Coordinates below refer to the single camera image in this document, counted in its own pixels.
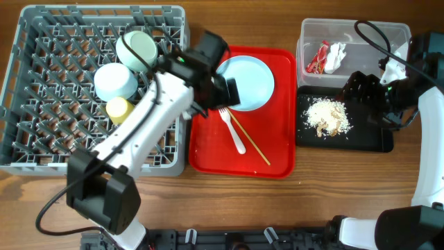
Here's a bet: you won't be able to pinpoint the pale green bowl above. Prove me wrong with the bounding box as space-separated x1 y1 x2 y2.
116 31 158 72

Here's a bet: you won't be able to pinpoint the yellow plastic cup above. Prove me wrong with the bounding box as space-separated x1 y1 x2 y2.
105 97 135 124

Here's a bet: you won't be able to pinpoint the rice and food scraps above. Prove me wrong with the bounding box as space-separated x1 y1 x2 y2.
300 97 354 138

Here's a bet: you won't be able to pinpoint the red plastic tray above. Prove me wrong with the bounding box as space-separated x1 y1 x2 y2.
188 46 296 178

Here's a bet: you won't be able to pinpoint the clear plastic waste bin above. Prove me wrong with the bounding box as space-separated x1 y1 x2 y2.
296 18 411 88

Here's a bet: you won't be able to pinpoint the white plastic fork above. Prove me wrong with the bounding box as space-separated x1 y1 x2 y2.
219 108 246 154

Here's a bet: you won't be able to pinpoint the light blue round plate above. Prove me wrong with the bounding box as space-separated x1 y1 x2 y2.
216 56 275 112

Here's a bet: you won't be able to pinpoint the light blue bowl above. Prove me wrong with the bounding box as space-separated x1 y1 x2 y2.
94 62 137 101

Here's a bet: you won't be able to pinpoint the black waste tray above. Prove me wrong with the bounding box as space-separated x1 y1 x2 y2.
296 85 394 153

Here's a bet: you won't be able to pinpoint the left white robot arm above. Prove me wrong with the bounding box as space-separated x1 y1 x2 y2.
67 31 240 249

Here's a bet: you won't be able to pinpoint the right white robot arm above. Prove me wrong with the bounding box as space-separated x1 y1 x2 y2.
324 31 443 249

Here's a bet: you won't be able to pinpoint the red snack wrapper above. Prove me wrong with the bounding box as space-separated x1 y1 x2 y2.
305 40 330 74

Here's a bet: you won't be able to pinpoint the wooden chopstick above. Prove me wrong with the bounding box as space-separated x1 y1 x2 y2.
227 109 271 166

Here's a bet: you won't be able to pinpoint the crumpled white tissue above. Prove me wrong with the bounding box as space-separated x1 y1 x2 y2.
324 42 346 74

